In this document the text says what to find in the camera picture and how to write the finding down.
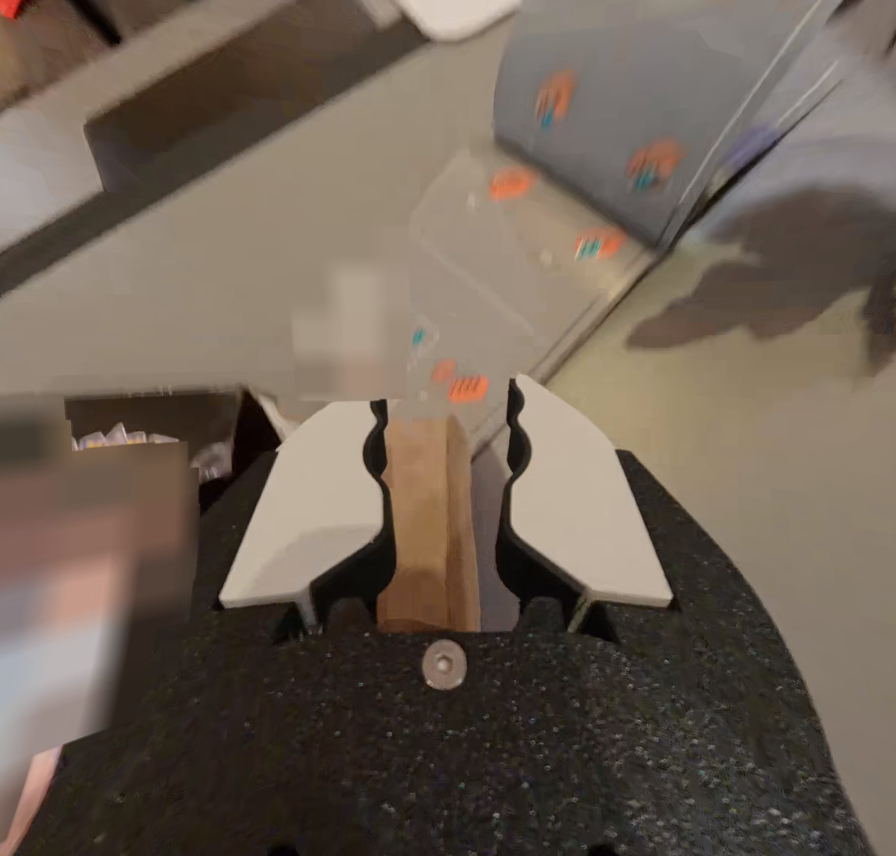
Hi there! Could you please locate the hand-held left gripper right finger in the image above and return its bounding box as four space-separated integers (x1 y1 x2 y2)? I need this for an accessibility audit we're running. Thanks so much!
497 373 675 629

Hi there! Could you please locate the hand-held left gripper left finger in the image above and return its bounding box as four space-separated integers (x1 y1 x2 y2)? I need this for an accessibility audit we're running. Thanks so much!
218 400 400 629

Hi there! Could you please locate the brown wooden block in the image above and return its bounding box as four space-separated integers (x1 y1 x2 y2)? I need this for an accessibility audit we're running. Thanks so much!
377 411 485 634

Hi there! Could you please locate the grey desk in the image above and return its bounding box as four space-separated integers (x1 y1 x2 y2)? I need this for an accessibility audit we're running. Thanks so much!
0 0 896 850

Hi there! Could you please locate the clear plastic bag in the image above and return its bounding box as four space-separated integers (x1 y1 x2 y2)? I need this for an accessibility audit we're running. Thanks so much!
408 148 555 409

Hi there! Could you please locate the grey instruction booklet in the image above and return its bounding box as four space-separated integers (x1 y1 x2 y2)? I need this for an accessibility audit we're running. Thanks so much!
409 0 879 388

